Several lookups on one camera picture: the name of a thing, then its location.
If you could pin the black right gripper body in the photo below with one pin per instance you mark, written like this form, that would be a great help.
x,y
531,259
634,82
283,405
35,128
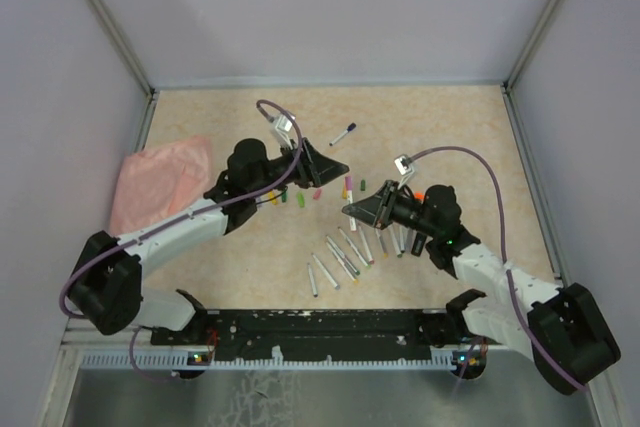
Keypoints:
x,y
387,205

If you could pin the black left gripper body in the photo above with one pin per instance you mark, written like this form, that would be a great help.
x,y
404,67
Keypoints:
x,y
302,175

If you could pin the black capped white marker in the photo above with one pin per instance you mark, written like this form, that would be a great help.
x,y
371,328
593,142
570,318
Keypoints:
x,y
403,239

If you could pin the dark green capped marker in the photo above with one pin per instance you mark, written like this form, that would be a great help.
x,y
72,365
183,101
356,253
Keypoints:
x,y
395,242

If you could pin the light green capped marker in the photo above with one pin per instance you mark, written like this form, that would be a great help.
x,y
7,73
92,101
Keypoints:
x,y
354,247

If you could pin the orange highlighter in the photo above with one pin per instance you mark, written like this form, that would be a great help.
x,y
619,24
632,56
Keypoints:
x,y
418,244

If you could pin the pink capped marker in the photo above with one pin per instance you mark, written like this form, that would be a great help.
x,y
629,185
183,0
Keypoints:
x,y
365,243

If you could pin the yellow capped white marker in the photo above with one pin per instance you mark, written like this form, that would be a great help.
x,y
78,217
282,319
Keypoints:
x,y
342,263

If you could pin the grey blue capped marker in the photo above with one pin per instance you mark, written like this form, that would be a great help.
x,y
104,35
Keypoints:
x,y
332,280

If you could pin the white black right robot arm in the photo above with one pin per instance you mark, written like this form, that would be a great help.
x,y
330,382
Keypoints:
x,y
560,329

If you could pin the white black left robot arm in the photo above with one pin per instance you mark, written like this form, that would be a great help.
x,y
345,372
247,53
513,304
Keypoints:
x,y
107,283

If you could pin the pink cloth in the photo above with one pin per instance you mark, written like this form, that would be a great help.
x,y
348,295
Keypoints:
x,y
159,182

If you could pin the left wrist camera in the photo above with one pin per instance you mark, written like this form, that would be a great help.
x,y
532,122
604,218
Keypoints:
x,y
280,129

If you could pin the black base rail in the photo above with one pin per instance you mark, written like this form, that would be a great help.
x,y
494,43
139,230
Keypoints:
x,y
318,335

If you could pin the aluminium frame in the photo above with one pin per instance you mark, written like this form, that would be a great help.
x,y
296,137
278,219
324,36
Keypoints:
x,y
559,328

